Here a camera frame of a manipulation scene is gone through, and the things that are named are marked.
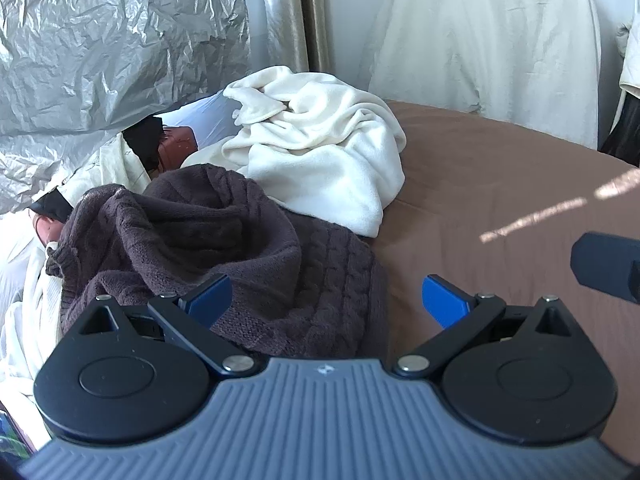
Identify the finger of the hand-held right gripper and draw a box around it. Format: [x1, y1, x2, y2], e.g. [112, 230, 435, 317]
[571, 231, 640, 305]

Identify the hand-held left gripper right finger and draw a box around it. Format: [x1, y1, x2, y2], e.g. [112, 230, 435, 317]
[392, 274, 583, 378]

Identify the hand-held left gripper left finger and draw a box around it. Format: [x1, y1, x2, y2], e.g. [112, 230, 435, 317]
[65, 274, 261, 378]

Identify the white fleece garment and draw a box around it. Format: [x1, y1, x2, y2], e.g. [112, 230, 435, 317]
[182, 65, 407, 238]

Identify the dark brown knitted sweater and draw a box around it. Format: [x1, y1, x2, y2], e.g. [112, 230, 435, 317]
[45, 164, 390, 361]

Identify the brown leather bag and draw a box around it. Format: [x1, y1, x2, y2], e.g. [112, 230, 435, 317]
[159, 126, 197, 171]

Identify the black cloth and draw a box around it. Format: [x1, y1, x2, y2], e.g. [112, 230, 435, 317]
[121, 116, 166, 173]

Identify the pale blue cloth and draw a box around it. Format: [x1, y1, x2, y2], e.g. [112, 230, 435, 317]
[162, 91, 241, 148]

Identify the cream crumpled cloth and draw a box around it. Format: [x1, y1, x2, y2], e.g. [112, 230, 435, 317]
[0, 132, 151, 456]

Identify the green printed packet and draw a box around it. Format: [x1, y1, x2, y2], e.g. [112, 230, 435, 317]
[0, 410, 31, 461]

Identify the white draped cover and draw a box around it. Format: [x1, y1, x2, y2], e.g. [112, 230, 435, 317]
[357, 0, 601, 150]

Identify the silver plastic sheet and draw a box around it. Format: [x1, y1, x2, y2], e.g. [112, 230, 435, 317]
[0, 0, 251, 216]

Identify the beige curtain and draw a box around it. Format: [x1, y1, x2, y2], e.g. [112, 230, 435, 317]
[255, 0, 331, 73]

